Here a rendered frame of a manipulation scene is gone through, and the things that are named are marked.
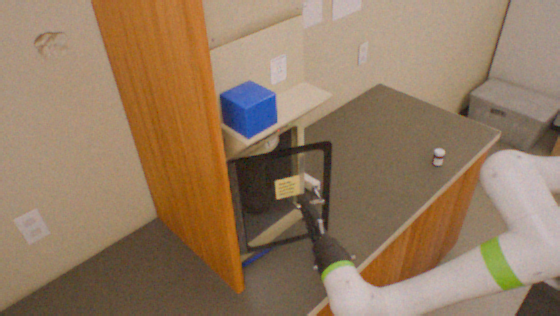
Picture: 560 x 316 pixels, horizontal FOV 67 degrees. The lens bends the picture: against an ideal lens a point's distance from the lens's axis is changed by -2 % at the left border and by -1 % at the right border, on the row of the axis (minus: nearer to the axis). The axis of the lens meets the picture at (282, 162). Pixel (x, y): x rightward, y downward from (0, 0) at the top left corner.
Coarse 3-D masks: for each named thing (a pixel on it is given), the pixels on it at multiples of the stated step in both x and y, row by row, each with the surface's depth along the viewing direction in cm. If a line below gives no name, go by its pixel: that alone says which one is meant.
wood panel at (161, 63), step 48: (96, 0) 108; (144, 0) 89; (192, 0) 78; (144, 48) 101; (192, 48) 84; (144, 96) 115; (192, 96) 94; (144, 144) 134; (192, 144) 106; (192, 192) 122; (192, 240) 144; (240, 288) 135
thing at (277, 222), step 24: (312, 144) 121; (240, 168) 119; (264, 168) 121; (288, 168) 124; (312, 168) 126; (240, 192) 124; (264, 192) 127; (312, 192) 133; (264, 216) 133; (288, 216) 136; (264, 240) 140; (288, 240) 143
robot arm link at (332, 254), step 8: (328, 248) 110; (336, 248) 110; (344, 248) 112; (320, 256) 110; (328, 256) 108; (336, 256) 108; (344, 256) 109; (352, 256) 113; (320, 264) 109; (328, 264) 107; (320, 272) 109
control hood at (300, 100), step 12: (300, 84) 124; (276, 96) 119; (288, 96) 119; (300, 96) 119; (312, 96) 118; (324, 96) 118; (288, 108) 114; (300, 108) 114; (312, 108) 115; (288, 120) 110; (228, 132) 107; (264, 132) 106; (228, 144) 109; (240, 144) 105; (252, 144) 108; (228, 156) 113
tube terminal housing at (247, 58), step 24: (288, 24) 111; (216, 48) 98; (240, 48) 103; (264, 48) 108; (288, 48) 115; (216, 72) 101; (240, 72) 106; (264, 72) 112; (288, 72) 119; (216, 96) 104
